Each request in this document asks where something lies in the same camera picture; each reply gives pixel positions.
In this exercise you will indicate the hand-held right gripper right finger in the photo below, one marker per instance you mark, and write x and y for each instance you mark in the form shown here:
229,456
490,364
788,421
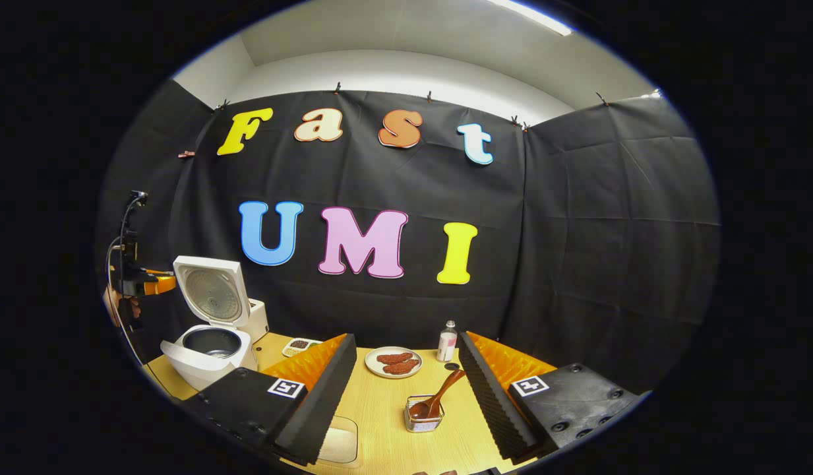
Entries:
492,402

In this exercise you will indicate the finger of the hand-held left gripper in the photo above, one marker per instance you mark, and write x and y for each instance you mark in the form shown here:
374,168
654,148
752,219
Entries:
161,284

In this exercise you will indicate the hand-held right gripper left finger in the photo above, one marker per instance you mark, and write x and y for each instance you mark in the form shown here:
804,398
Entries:
320,402

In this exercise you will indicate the brown wooden spoon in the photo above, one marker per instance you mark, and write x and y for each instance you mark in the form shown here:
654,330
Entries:
439,396

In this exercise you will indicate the white rice cooker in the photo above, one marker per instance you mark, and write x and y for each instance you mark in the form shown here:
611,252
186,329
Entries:
202,369

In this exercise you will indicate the white divided grain dish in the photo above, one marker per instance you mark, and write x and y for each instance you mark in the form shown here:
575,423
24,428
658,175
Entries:
301,345

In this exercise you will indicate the white round plate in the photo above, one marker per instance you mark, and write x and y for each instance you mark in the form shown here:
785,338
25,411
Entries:
372,361

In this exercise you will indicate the clear bottle with pink label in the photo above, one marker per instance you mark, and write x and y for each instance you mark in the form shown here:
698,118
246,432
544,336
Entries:
446,346

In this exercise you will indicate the red-brown meat piece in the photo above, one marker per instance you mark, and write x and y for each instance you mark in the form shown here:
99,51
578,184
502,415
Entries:
402,367
394,358

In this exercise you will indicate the white toaster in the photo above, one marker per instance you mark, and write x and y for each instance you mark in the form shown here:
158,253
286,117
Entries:
258,321

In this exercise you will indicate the black backdrop cloth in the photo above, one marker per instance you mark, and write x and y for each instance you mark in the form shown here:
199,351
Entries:
577,231

